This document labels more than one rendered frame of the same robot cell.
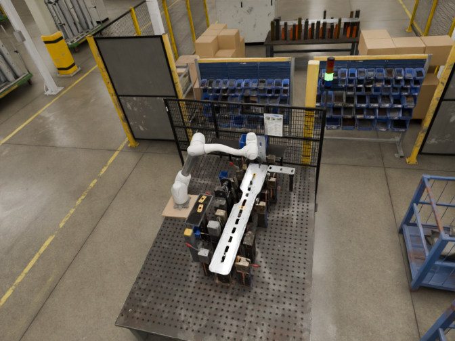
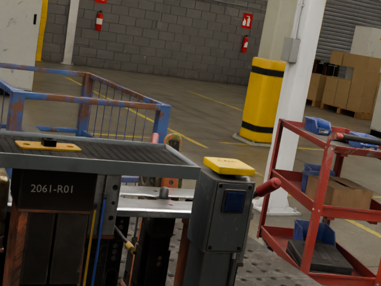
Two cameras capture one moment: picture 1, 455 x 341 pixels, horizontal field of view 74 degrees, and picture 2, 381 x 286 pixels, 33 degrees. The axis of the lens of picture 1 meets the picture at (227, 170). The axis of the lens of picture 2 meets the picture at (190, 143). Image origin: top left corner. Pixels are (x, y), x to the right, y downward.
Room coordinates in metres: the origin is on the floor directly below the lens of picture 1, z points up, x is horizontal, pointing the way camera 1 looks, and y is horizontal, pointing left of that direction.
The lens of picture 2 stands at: (2.37, 1.00, 1.35)
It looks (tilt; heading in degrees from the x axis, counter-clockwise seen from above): 10 degrees down; 222
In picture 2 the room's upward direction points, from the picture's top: 9 degrees clockwise
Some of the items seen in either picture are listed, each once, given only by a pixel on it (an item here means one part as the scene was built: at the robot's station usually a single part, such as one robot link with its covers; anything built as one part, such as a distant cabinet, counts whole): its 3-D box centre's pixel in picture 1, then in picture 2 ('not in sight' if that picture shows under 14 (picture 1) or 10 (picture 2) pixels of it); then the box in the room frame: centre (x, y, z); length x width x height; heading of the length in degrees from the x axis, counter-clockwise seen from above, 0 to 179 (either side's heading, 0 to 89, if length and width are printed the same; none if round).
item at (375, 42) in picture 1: (393, 78); not in sight; (4.53, -3.03, 0.68); 1.20 x 0.80 x 1.35; 73
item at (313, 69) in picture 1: (307, 145); not in sight; (2.73, -0.97, 1.00); 0.18 x 0.18 x 2.00; 66
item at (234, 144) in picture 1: (246, 147); not in sight; (2.83, -0.27, 1.02); 0.90 x 0.22 x 0.03; 66
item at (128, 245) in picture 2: not in sight; (122, 237); (1.69, 0.28, 1.00); 0.12 x 0.01 x 0.01; 66
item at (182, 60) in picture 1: (201, 83); not in sight; (5.77, 0.25, 0.52); 1.21 x 0.81 x 1.05; 165
